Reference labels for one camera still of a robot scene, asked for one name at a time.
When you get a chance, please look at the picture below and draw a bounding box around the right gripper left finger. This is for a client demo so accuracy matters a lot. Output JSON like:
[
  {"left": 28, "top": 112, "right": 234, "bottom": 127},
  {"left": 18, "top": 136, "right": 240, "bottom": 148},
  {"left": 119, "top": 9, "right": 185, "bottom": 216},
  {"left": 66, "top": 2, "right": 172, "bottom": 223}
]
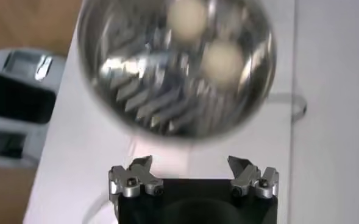
[{"left": 108, "top": 155, "right": 165, "bottom": 199}]

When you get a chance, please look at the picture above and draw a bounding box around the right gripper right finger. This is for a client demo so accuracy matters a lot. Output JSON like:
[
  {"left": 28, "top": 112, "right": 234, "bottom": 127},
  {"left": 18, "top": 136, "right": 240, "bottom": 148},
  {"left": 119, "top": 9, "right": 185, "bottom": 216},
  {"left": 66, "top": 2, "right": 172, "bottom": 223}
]
[{"left": 227, "top": 155, "right": 280, "bottom": 200}]

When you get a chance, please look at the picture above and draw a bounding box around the white steamed baozi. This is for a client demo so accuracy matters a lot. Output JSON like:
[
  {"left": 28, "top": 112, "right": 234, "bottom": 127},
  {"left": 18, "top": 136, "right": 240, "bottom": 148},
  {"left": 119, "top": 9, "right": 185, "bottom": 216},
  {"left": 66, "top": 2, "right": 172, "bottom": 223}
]
[
  {"left": 166, "top": 0, "right": 208, "bottom": 40},
  {"left": 199, "top": 41, "right": 246, "bottom": 88}
]

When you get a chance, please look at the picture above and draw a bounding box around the grey and black robot base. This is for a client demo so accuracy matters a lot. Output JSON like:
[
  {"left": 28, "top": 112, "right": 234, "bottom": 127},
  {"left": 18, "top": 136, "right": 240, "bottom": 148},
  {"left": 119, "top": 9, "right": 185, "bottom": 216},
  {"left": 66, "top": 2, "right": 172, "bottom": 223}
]
[{"left": 0, "top": 47, "right": 66, "bottom": 169}]

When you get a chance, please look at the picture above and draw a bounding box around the stainless steel steamer basket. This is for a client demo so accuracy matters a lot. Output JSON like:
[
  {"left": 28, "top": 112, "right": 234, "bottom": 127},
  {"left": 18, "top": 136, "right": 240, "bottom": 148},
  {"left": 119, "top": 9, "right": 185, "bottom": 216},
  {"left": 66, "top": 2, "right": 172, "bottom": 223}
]
[{"left": 77, "top": 0, "right": 277, "bottom": 141}]

